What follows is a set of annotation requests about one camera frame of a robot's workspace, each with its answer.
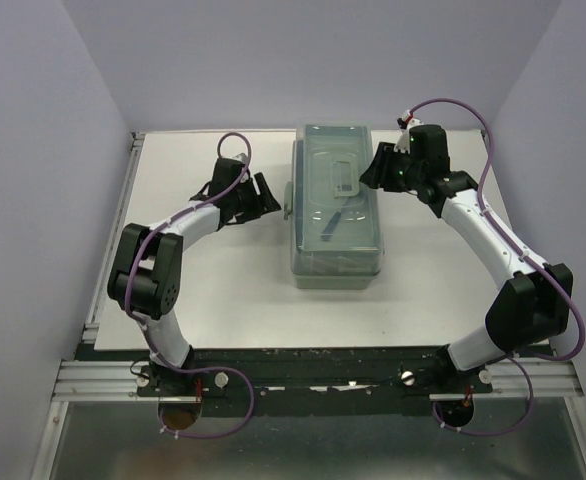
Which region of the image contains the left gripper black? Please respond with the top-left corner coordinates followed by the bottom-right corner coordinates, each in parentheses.
top-left (231, 172), bottom-right (282, 225)

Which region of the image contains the small claw hammer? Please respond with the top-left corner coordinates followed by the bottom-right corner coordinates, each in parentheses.
top-left (321, 199), bottom-right (349, 242)

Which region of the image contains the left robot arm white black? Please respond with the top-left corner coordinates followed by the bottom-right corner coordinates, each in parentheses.
top-left (107, 154), bottom-right (281, 395)

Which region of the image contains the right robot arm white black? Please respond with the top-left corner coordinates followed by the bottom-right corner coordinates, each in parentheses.
top-left (360, 125), bottom-right (573, 392)

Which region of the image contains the grey translucent tool box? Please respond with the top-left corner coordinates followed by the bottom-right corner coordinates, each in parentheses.
top-left (284, 123), bottom-right (384, 290)

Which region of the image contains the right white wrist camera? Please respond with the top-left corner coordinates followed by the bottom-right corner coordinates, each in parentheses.
top-left (394, 110), bottom-right (423, 153)

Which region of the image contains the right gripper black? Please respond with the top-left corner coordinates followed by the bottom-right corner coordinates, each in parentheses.
top-left (357, 143), bottom-right (422, 194)

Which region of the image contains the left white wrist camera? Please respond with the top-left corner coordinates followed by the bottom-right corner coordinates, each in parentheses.
top-left (232, 153), bottom-right (251, 174)

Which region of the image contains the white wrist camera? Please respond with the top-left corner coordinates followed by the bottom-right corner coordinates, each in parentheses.
top-left (394, 110), bottom-right (423, 153)
top-left (232, 153), bottom-right (251, 174)

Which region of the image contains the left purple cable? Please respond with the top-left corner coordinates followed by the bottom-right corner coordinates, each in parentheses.
top-left (125, 132), bottom-right (255, 441)

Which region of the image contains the aluminium extrusion frame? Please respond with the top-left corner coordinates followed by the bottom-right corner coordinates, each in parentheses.
top-left (32, 357), bottom-right (159, 480)

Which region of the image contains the black mounting rail base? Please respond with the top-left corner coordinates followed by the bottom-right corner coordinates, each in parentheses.
top-left (137, 347), bottom-right (492, 418)

